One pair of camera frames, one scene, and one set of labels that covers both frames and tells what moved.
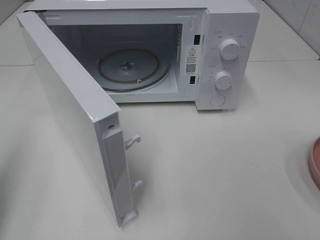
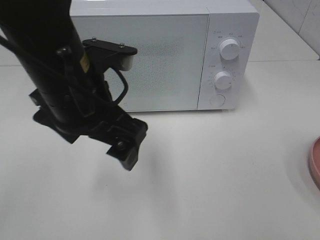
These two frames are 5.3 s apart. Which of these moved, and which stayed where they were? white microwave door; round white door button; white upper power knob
Moved: white microwave door
Stayed: white upper power knob; round white door button
